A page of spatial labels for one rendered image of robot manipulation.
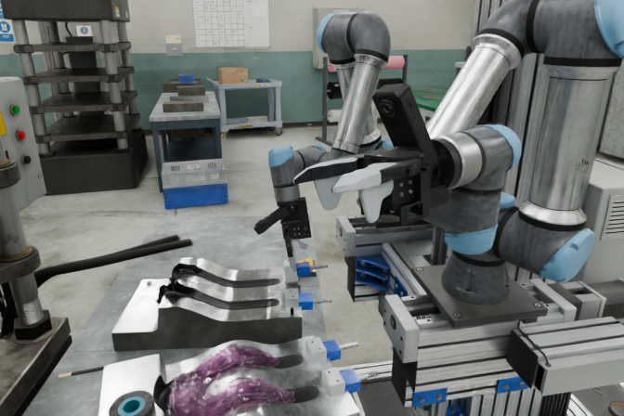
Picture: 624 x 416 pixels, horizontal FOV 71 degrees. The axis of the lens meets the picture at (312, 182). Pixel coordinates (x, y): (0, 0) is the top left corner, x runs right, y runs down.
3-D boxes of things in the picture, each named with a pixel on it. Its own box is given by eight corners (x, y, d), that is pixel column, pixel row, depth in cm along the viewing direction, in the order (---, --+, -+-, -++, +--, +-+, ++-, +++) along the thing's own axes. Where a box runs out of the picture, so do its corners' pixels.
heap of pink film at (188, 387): (276, 352, 107) (275, 326, 104) (299, 408, 91) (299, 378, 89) (166, 380, 98) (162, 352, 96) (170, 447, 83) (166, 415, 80)
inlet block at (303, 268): (328, 270, 134) (326, 253, 133) (330, 277, 129) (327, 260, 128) (286, 276, 134) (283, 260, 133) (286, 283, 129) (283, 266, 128)
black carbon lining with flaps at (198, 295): (279, 282, 135) (279, 255, 132) (279, 315, 120) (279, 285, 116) (166, 286, 133) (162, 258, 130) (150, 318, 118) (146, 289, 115)
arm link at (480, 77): (493, -25, 84) (359, 185, 77) (550, -31, 76) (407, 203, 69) (511, 19, 92) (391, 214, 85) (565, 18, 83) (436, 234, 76)
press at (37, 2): (150, 152, 611) (130, -7, 543) (136, 188, 470) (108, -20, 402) (77, 157, 589) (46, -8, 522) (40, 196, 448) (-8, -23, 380)
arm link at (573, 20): (519, 250, 98) (565, -15, 80) (591, 279, 87) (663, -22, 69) (488, 266, 91) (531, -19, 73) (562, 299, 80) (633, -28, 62)
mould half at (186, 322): (299, 291, 143) (299, 253, 139) (302, 344, 118) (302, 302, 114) (145, 295, 140) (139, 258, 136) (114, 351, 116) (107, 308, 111)
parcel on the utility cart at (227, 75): (243, 84, 699) (243, 66, 689) (249, 87, 670) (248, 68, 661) (218, 85, 684) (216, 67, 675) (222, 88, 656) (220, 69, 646)
